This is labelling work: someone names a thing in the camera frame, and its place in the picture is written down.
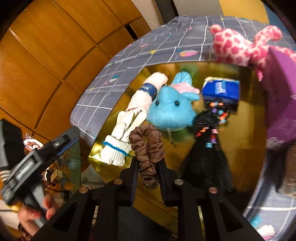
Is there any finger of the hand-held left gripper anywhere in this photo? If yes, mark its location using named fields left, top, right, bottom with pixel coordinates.
left=52, top=133, right=80, bottom=160

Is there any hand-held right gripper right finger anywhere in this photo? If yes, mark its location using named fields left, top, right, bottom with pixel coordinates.
left=158, top=160, right=265, bottom=241

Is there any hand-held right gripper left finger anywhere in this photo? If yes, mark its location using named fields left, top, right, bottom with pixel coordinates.
left=32, top=159, right=140, bottom=241

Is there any brown scrunchie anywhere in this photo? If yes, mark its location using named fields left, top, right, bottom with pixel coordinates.
left=129, top=125, right=165, bottom=187

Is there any black feather beaded hair piece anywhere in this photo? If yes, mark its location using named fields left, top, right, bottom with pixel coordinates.
left=181, top=100, right=234, bottom=193

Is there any white sock with blue stripe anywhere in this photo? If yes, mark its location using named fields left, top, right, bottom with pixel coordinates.
left=100, top=109, right=145, bottom=166

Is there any blue plush toy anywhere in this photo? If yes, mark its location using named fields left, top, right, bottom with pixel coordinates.
left=146, top=71, right=201, bottom=132

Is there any shiny gold tray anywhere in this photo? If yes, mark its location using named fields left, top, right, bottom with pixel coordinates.
left=88, top=61, right=269, bottom=229

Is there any pink towel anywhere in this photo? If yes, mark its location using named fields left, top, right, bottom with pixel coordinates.
left=128, top=72, right=168, bottom=114

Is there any blue tissue pack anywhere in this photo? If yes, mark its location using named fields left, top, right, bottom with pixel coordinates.
left=201, top=77, right=240, bottom=112

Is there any person's left hand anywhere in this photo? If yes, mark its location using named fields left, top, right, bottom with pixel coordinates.
left=17, top=195, right=58, bottom=237

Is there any pink white packet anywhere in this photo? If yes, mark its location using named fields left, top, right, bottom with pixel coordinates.
left=24, top=133, right=43, bottom=151

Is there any wooden wardrobe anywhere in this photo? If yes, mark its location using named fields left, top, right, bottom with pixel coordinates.
left=0, top=0, right=155, bottom=149

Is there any purple cardboard box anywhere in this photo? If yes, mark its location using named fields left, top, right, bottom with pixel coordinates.
left=261, top=47, right=296, bottom=149

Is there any pink spotted plush giraffe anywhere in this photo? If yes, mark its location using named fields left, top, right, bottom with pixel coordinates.
left=209, top=24, right=296, bottom=81

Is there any black bed post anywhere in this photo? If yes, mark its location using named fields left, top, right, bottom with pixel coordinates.
left=154, top=0, right=177, bottom=24

